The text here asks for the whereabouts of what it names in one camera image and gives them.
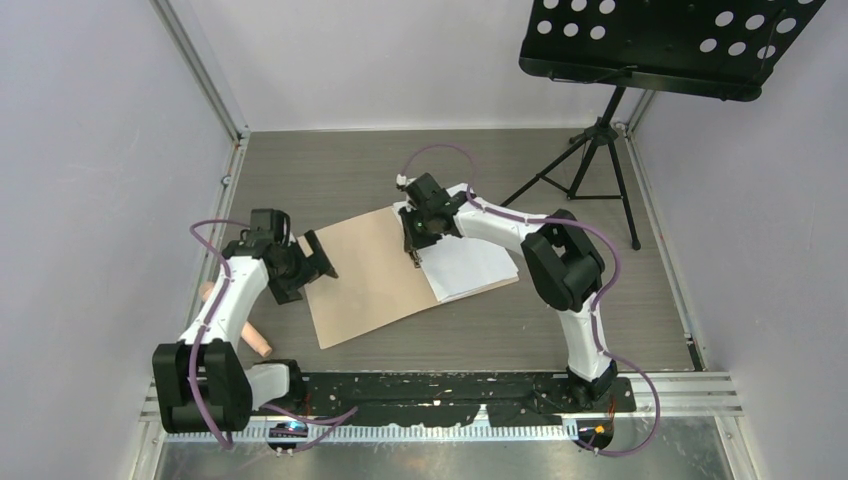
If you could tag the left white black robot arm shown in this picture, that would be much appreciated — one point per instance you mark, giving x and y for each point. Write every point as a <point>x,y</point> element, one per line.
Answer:
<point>201,384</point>

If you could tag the brown cardboard folder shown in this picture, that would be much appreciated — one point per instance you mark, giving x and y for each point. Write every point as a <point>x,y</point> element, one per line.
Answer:
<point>377,283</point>

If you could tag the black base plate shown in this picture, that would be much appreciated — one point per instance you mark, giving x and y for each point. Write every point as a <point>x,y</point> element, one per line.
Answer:
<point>448,399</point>

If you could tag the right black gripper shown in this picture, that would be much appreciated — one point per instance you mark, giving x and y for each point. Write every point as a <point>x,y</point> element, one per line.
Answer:
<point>412,239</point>

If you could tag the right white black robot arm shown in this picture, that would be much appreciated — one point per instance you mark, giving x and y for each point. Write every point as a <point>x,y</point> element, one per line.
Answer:
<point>564,265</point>

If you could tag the black music stand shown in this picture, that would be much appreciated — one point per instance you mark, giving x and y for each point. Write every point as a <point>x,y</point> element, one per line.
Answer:
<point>708,48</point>

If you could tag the aluminium frame rail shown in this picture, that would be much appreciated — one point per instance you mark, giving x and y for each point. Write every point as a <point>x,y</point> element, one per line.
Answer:
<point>661,395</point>

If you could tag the beige handle tool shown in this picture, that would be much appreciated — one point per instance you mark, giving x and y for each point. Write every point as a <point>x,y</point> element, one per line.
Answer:
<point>250,335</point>

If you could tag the silver folder clip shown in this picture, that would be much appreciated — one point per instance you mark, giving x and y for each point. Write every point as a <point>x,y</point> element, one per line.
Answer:
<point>416,259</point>

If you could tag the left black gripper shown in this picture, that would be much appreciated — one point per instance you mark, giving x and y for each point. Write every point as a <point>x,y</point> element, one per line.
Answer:
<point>286,290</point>

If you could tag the white paper sheets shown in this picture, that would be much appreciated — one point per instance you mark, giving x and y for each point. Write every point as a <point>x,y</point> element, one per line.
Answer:
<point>457,268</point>

